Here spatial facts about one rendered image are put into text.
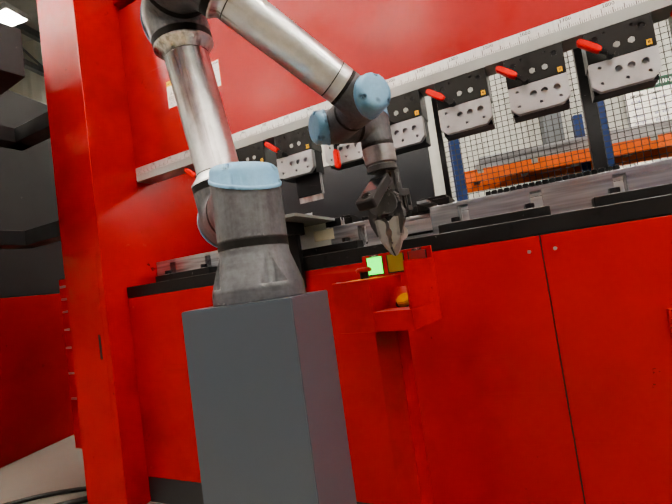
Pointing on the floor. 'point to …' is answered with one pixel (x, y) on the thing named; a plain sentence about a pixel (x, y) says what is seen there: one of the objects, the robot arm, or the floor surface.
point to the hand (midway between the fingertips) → (393, 250)
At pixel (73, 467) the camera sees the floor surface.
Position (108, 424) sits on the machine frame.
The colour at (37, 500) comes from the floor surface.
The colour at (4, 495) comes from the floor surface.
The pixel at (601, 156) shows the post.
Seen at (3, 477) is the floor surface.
